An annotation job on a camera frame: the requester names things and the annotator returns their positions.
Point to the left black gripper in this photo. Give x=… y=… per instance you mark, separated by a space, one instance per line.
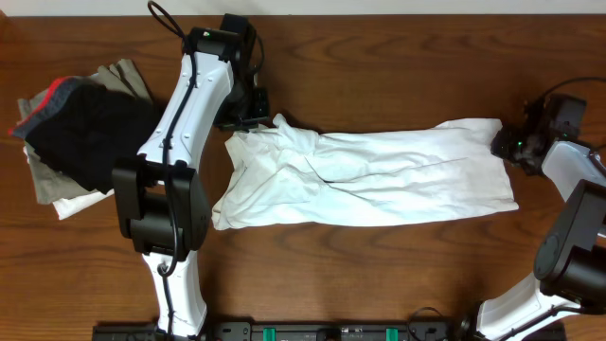
x=247 y=121

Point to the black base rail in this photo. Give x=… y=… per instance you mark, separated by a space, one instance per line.
x=424 y=328

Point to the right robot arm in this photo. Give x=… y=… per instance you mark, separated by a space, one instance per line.
x=568 y=276

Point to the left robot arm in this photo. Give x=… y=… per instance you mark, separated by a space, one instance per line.
x=161 y=203

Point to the black folded garment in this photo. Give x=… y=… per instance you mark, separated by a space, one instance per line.
x=81 y=129

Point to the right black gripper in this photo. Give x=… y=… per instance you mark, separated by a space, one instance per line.
x=501 y=143

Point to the khaki folded garment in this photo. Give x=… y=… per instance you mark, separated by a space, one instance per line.
x=122 y=76

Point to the white graphic t-shirt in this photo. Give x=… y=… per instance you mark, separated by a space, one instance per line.
x=288 y=175

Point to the white folded garment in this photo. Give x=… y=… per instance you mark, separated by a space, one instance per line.
x=76 y=206

